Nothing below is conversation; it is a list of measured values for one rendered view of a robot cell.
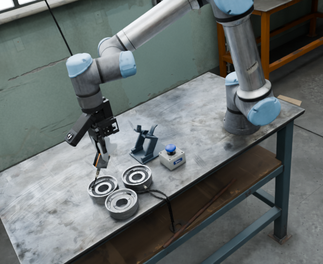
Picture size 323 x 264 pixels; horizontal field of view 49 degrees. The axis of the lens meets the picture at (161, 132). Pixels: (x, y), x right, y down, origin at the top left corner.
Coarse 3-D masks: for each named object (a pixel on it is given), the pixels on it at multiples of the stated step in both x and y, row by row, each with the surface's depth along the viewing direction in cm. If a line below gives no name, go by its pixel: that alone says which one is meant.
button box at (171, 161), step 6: (174, 150) 130; (180, 150) 130; (162, 156) 129; (168, 156) 128; (174, 156) 128; (180, 156) 128; (162, 162) 131; (168, 162) 127; (174, 162) 127; (180, 162) 129; (168, 168) 129; (174, 168) 129
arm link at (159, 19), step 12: (168, 0) 110; (180, 0) 109; (192, 0) 109; (204, 0) 109; (156, 12) 110; (168, 12) 110; (180, 12) 111; (132, 24) 112; (144, 24) 110; (156, 24) 110; (168, 24) 112; (120, 36) 111; (132, 36) 111; (144, 36) 112; (120, 48) 112; (132, 48) 113
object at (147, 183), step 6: (132, 168) 128; (138, 168) 128; (144, 168) 127; (132, 174) 125; (138, 174) 126; (144, 174) 124; (150, 174) 122; (132, 180) 123; (138, 180) 122; (150, 180) 122; (126, 186) 121; (132, 186) 120; (138, 186) 120
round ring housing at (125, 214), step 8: (120, 192) 119; (128, 192) 118; (120, 200) 117; (128, 200) 115; (136, 200) 113; (120, 208) 112; (128, 208) 110; (136, 208) 113; (112, 216) 112; (120, 216) 111; (128, 216) 112
